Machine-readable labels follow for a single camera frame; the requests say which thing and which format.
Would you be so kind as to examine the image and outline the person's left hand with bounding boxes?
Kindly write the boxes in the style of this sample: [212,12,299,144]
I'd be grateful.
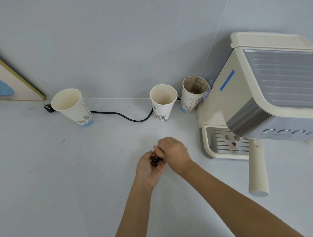
[135,150,167,191]

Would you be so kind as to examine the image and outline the person's right hand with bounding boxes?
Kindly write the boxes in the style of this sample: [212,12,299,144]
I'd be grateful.
[153,137,194,177]

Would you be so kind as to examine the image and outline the pile of dark coffee beans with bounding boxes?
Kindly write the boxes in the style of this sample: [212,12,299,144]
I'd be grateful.
[150,156,164,168]

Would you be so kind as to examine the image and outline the person's left forearm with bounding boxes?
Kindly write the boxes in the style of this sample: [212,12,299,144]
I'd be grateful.
[115,179,156,237]

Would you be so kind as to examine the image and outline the person's right forearm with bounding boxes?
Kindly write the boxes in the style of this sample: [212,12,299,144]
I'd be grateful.
[180,160,305,237]

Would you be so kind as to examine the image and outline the white printed paper cup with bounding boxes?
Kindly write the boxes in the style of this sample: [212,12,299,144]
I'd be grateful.
[51,88,94,127]
[149,84,178,123]

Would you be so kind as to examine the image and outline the coffee-stained paper cup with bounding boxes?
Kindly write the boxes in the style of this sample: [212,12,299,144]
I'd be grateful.
[181,75,209,114]

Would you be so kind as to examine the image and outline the cream drip tray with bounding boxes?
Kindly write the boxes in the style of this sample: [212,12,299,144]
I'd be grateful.
[200,125,250,160]

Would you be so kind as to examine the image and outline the blue tape strip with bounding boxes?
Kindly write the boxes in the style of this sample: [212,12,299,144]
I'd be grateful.
[219,69,235,92]

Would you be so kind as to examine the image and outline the cream espresso machine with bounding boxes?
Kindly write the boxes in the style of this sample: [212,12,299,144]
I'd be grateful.
[197,31,313,161]

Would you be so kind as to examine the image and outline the framed picture board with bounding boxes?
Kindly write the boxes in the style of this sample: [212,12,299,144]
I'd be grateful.
[0,58,46,102]

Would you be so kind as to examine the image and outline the black power cable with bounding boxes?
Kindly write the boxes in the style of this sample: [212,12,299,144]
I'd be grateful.
[90,97,183,122]

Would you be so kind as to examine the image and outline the cream portafilter handle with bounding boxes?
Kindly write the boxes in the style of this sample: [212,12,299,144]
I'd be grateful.
[248,139,270,198]

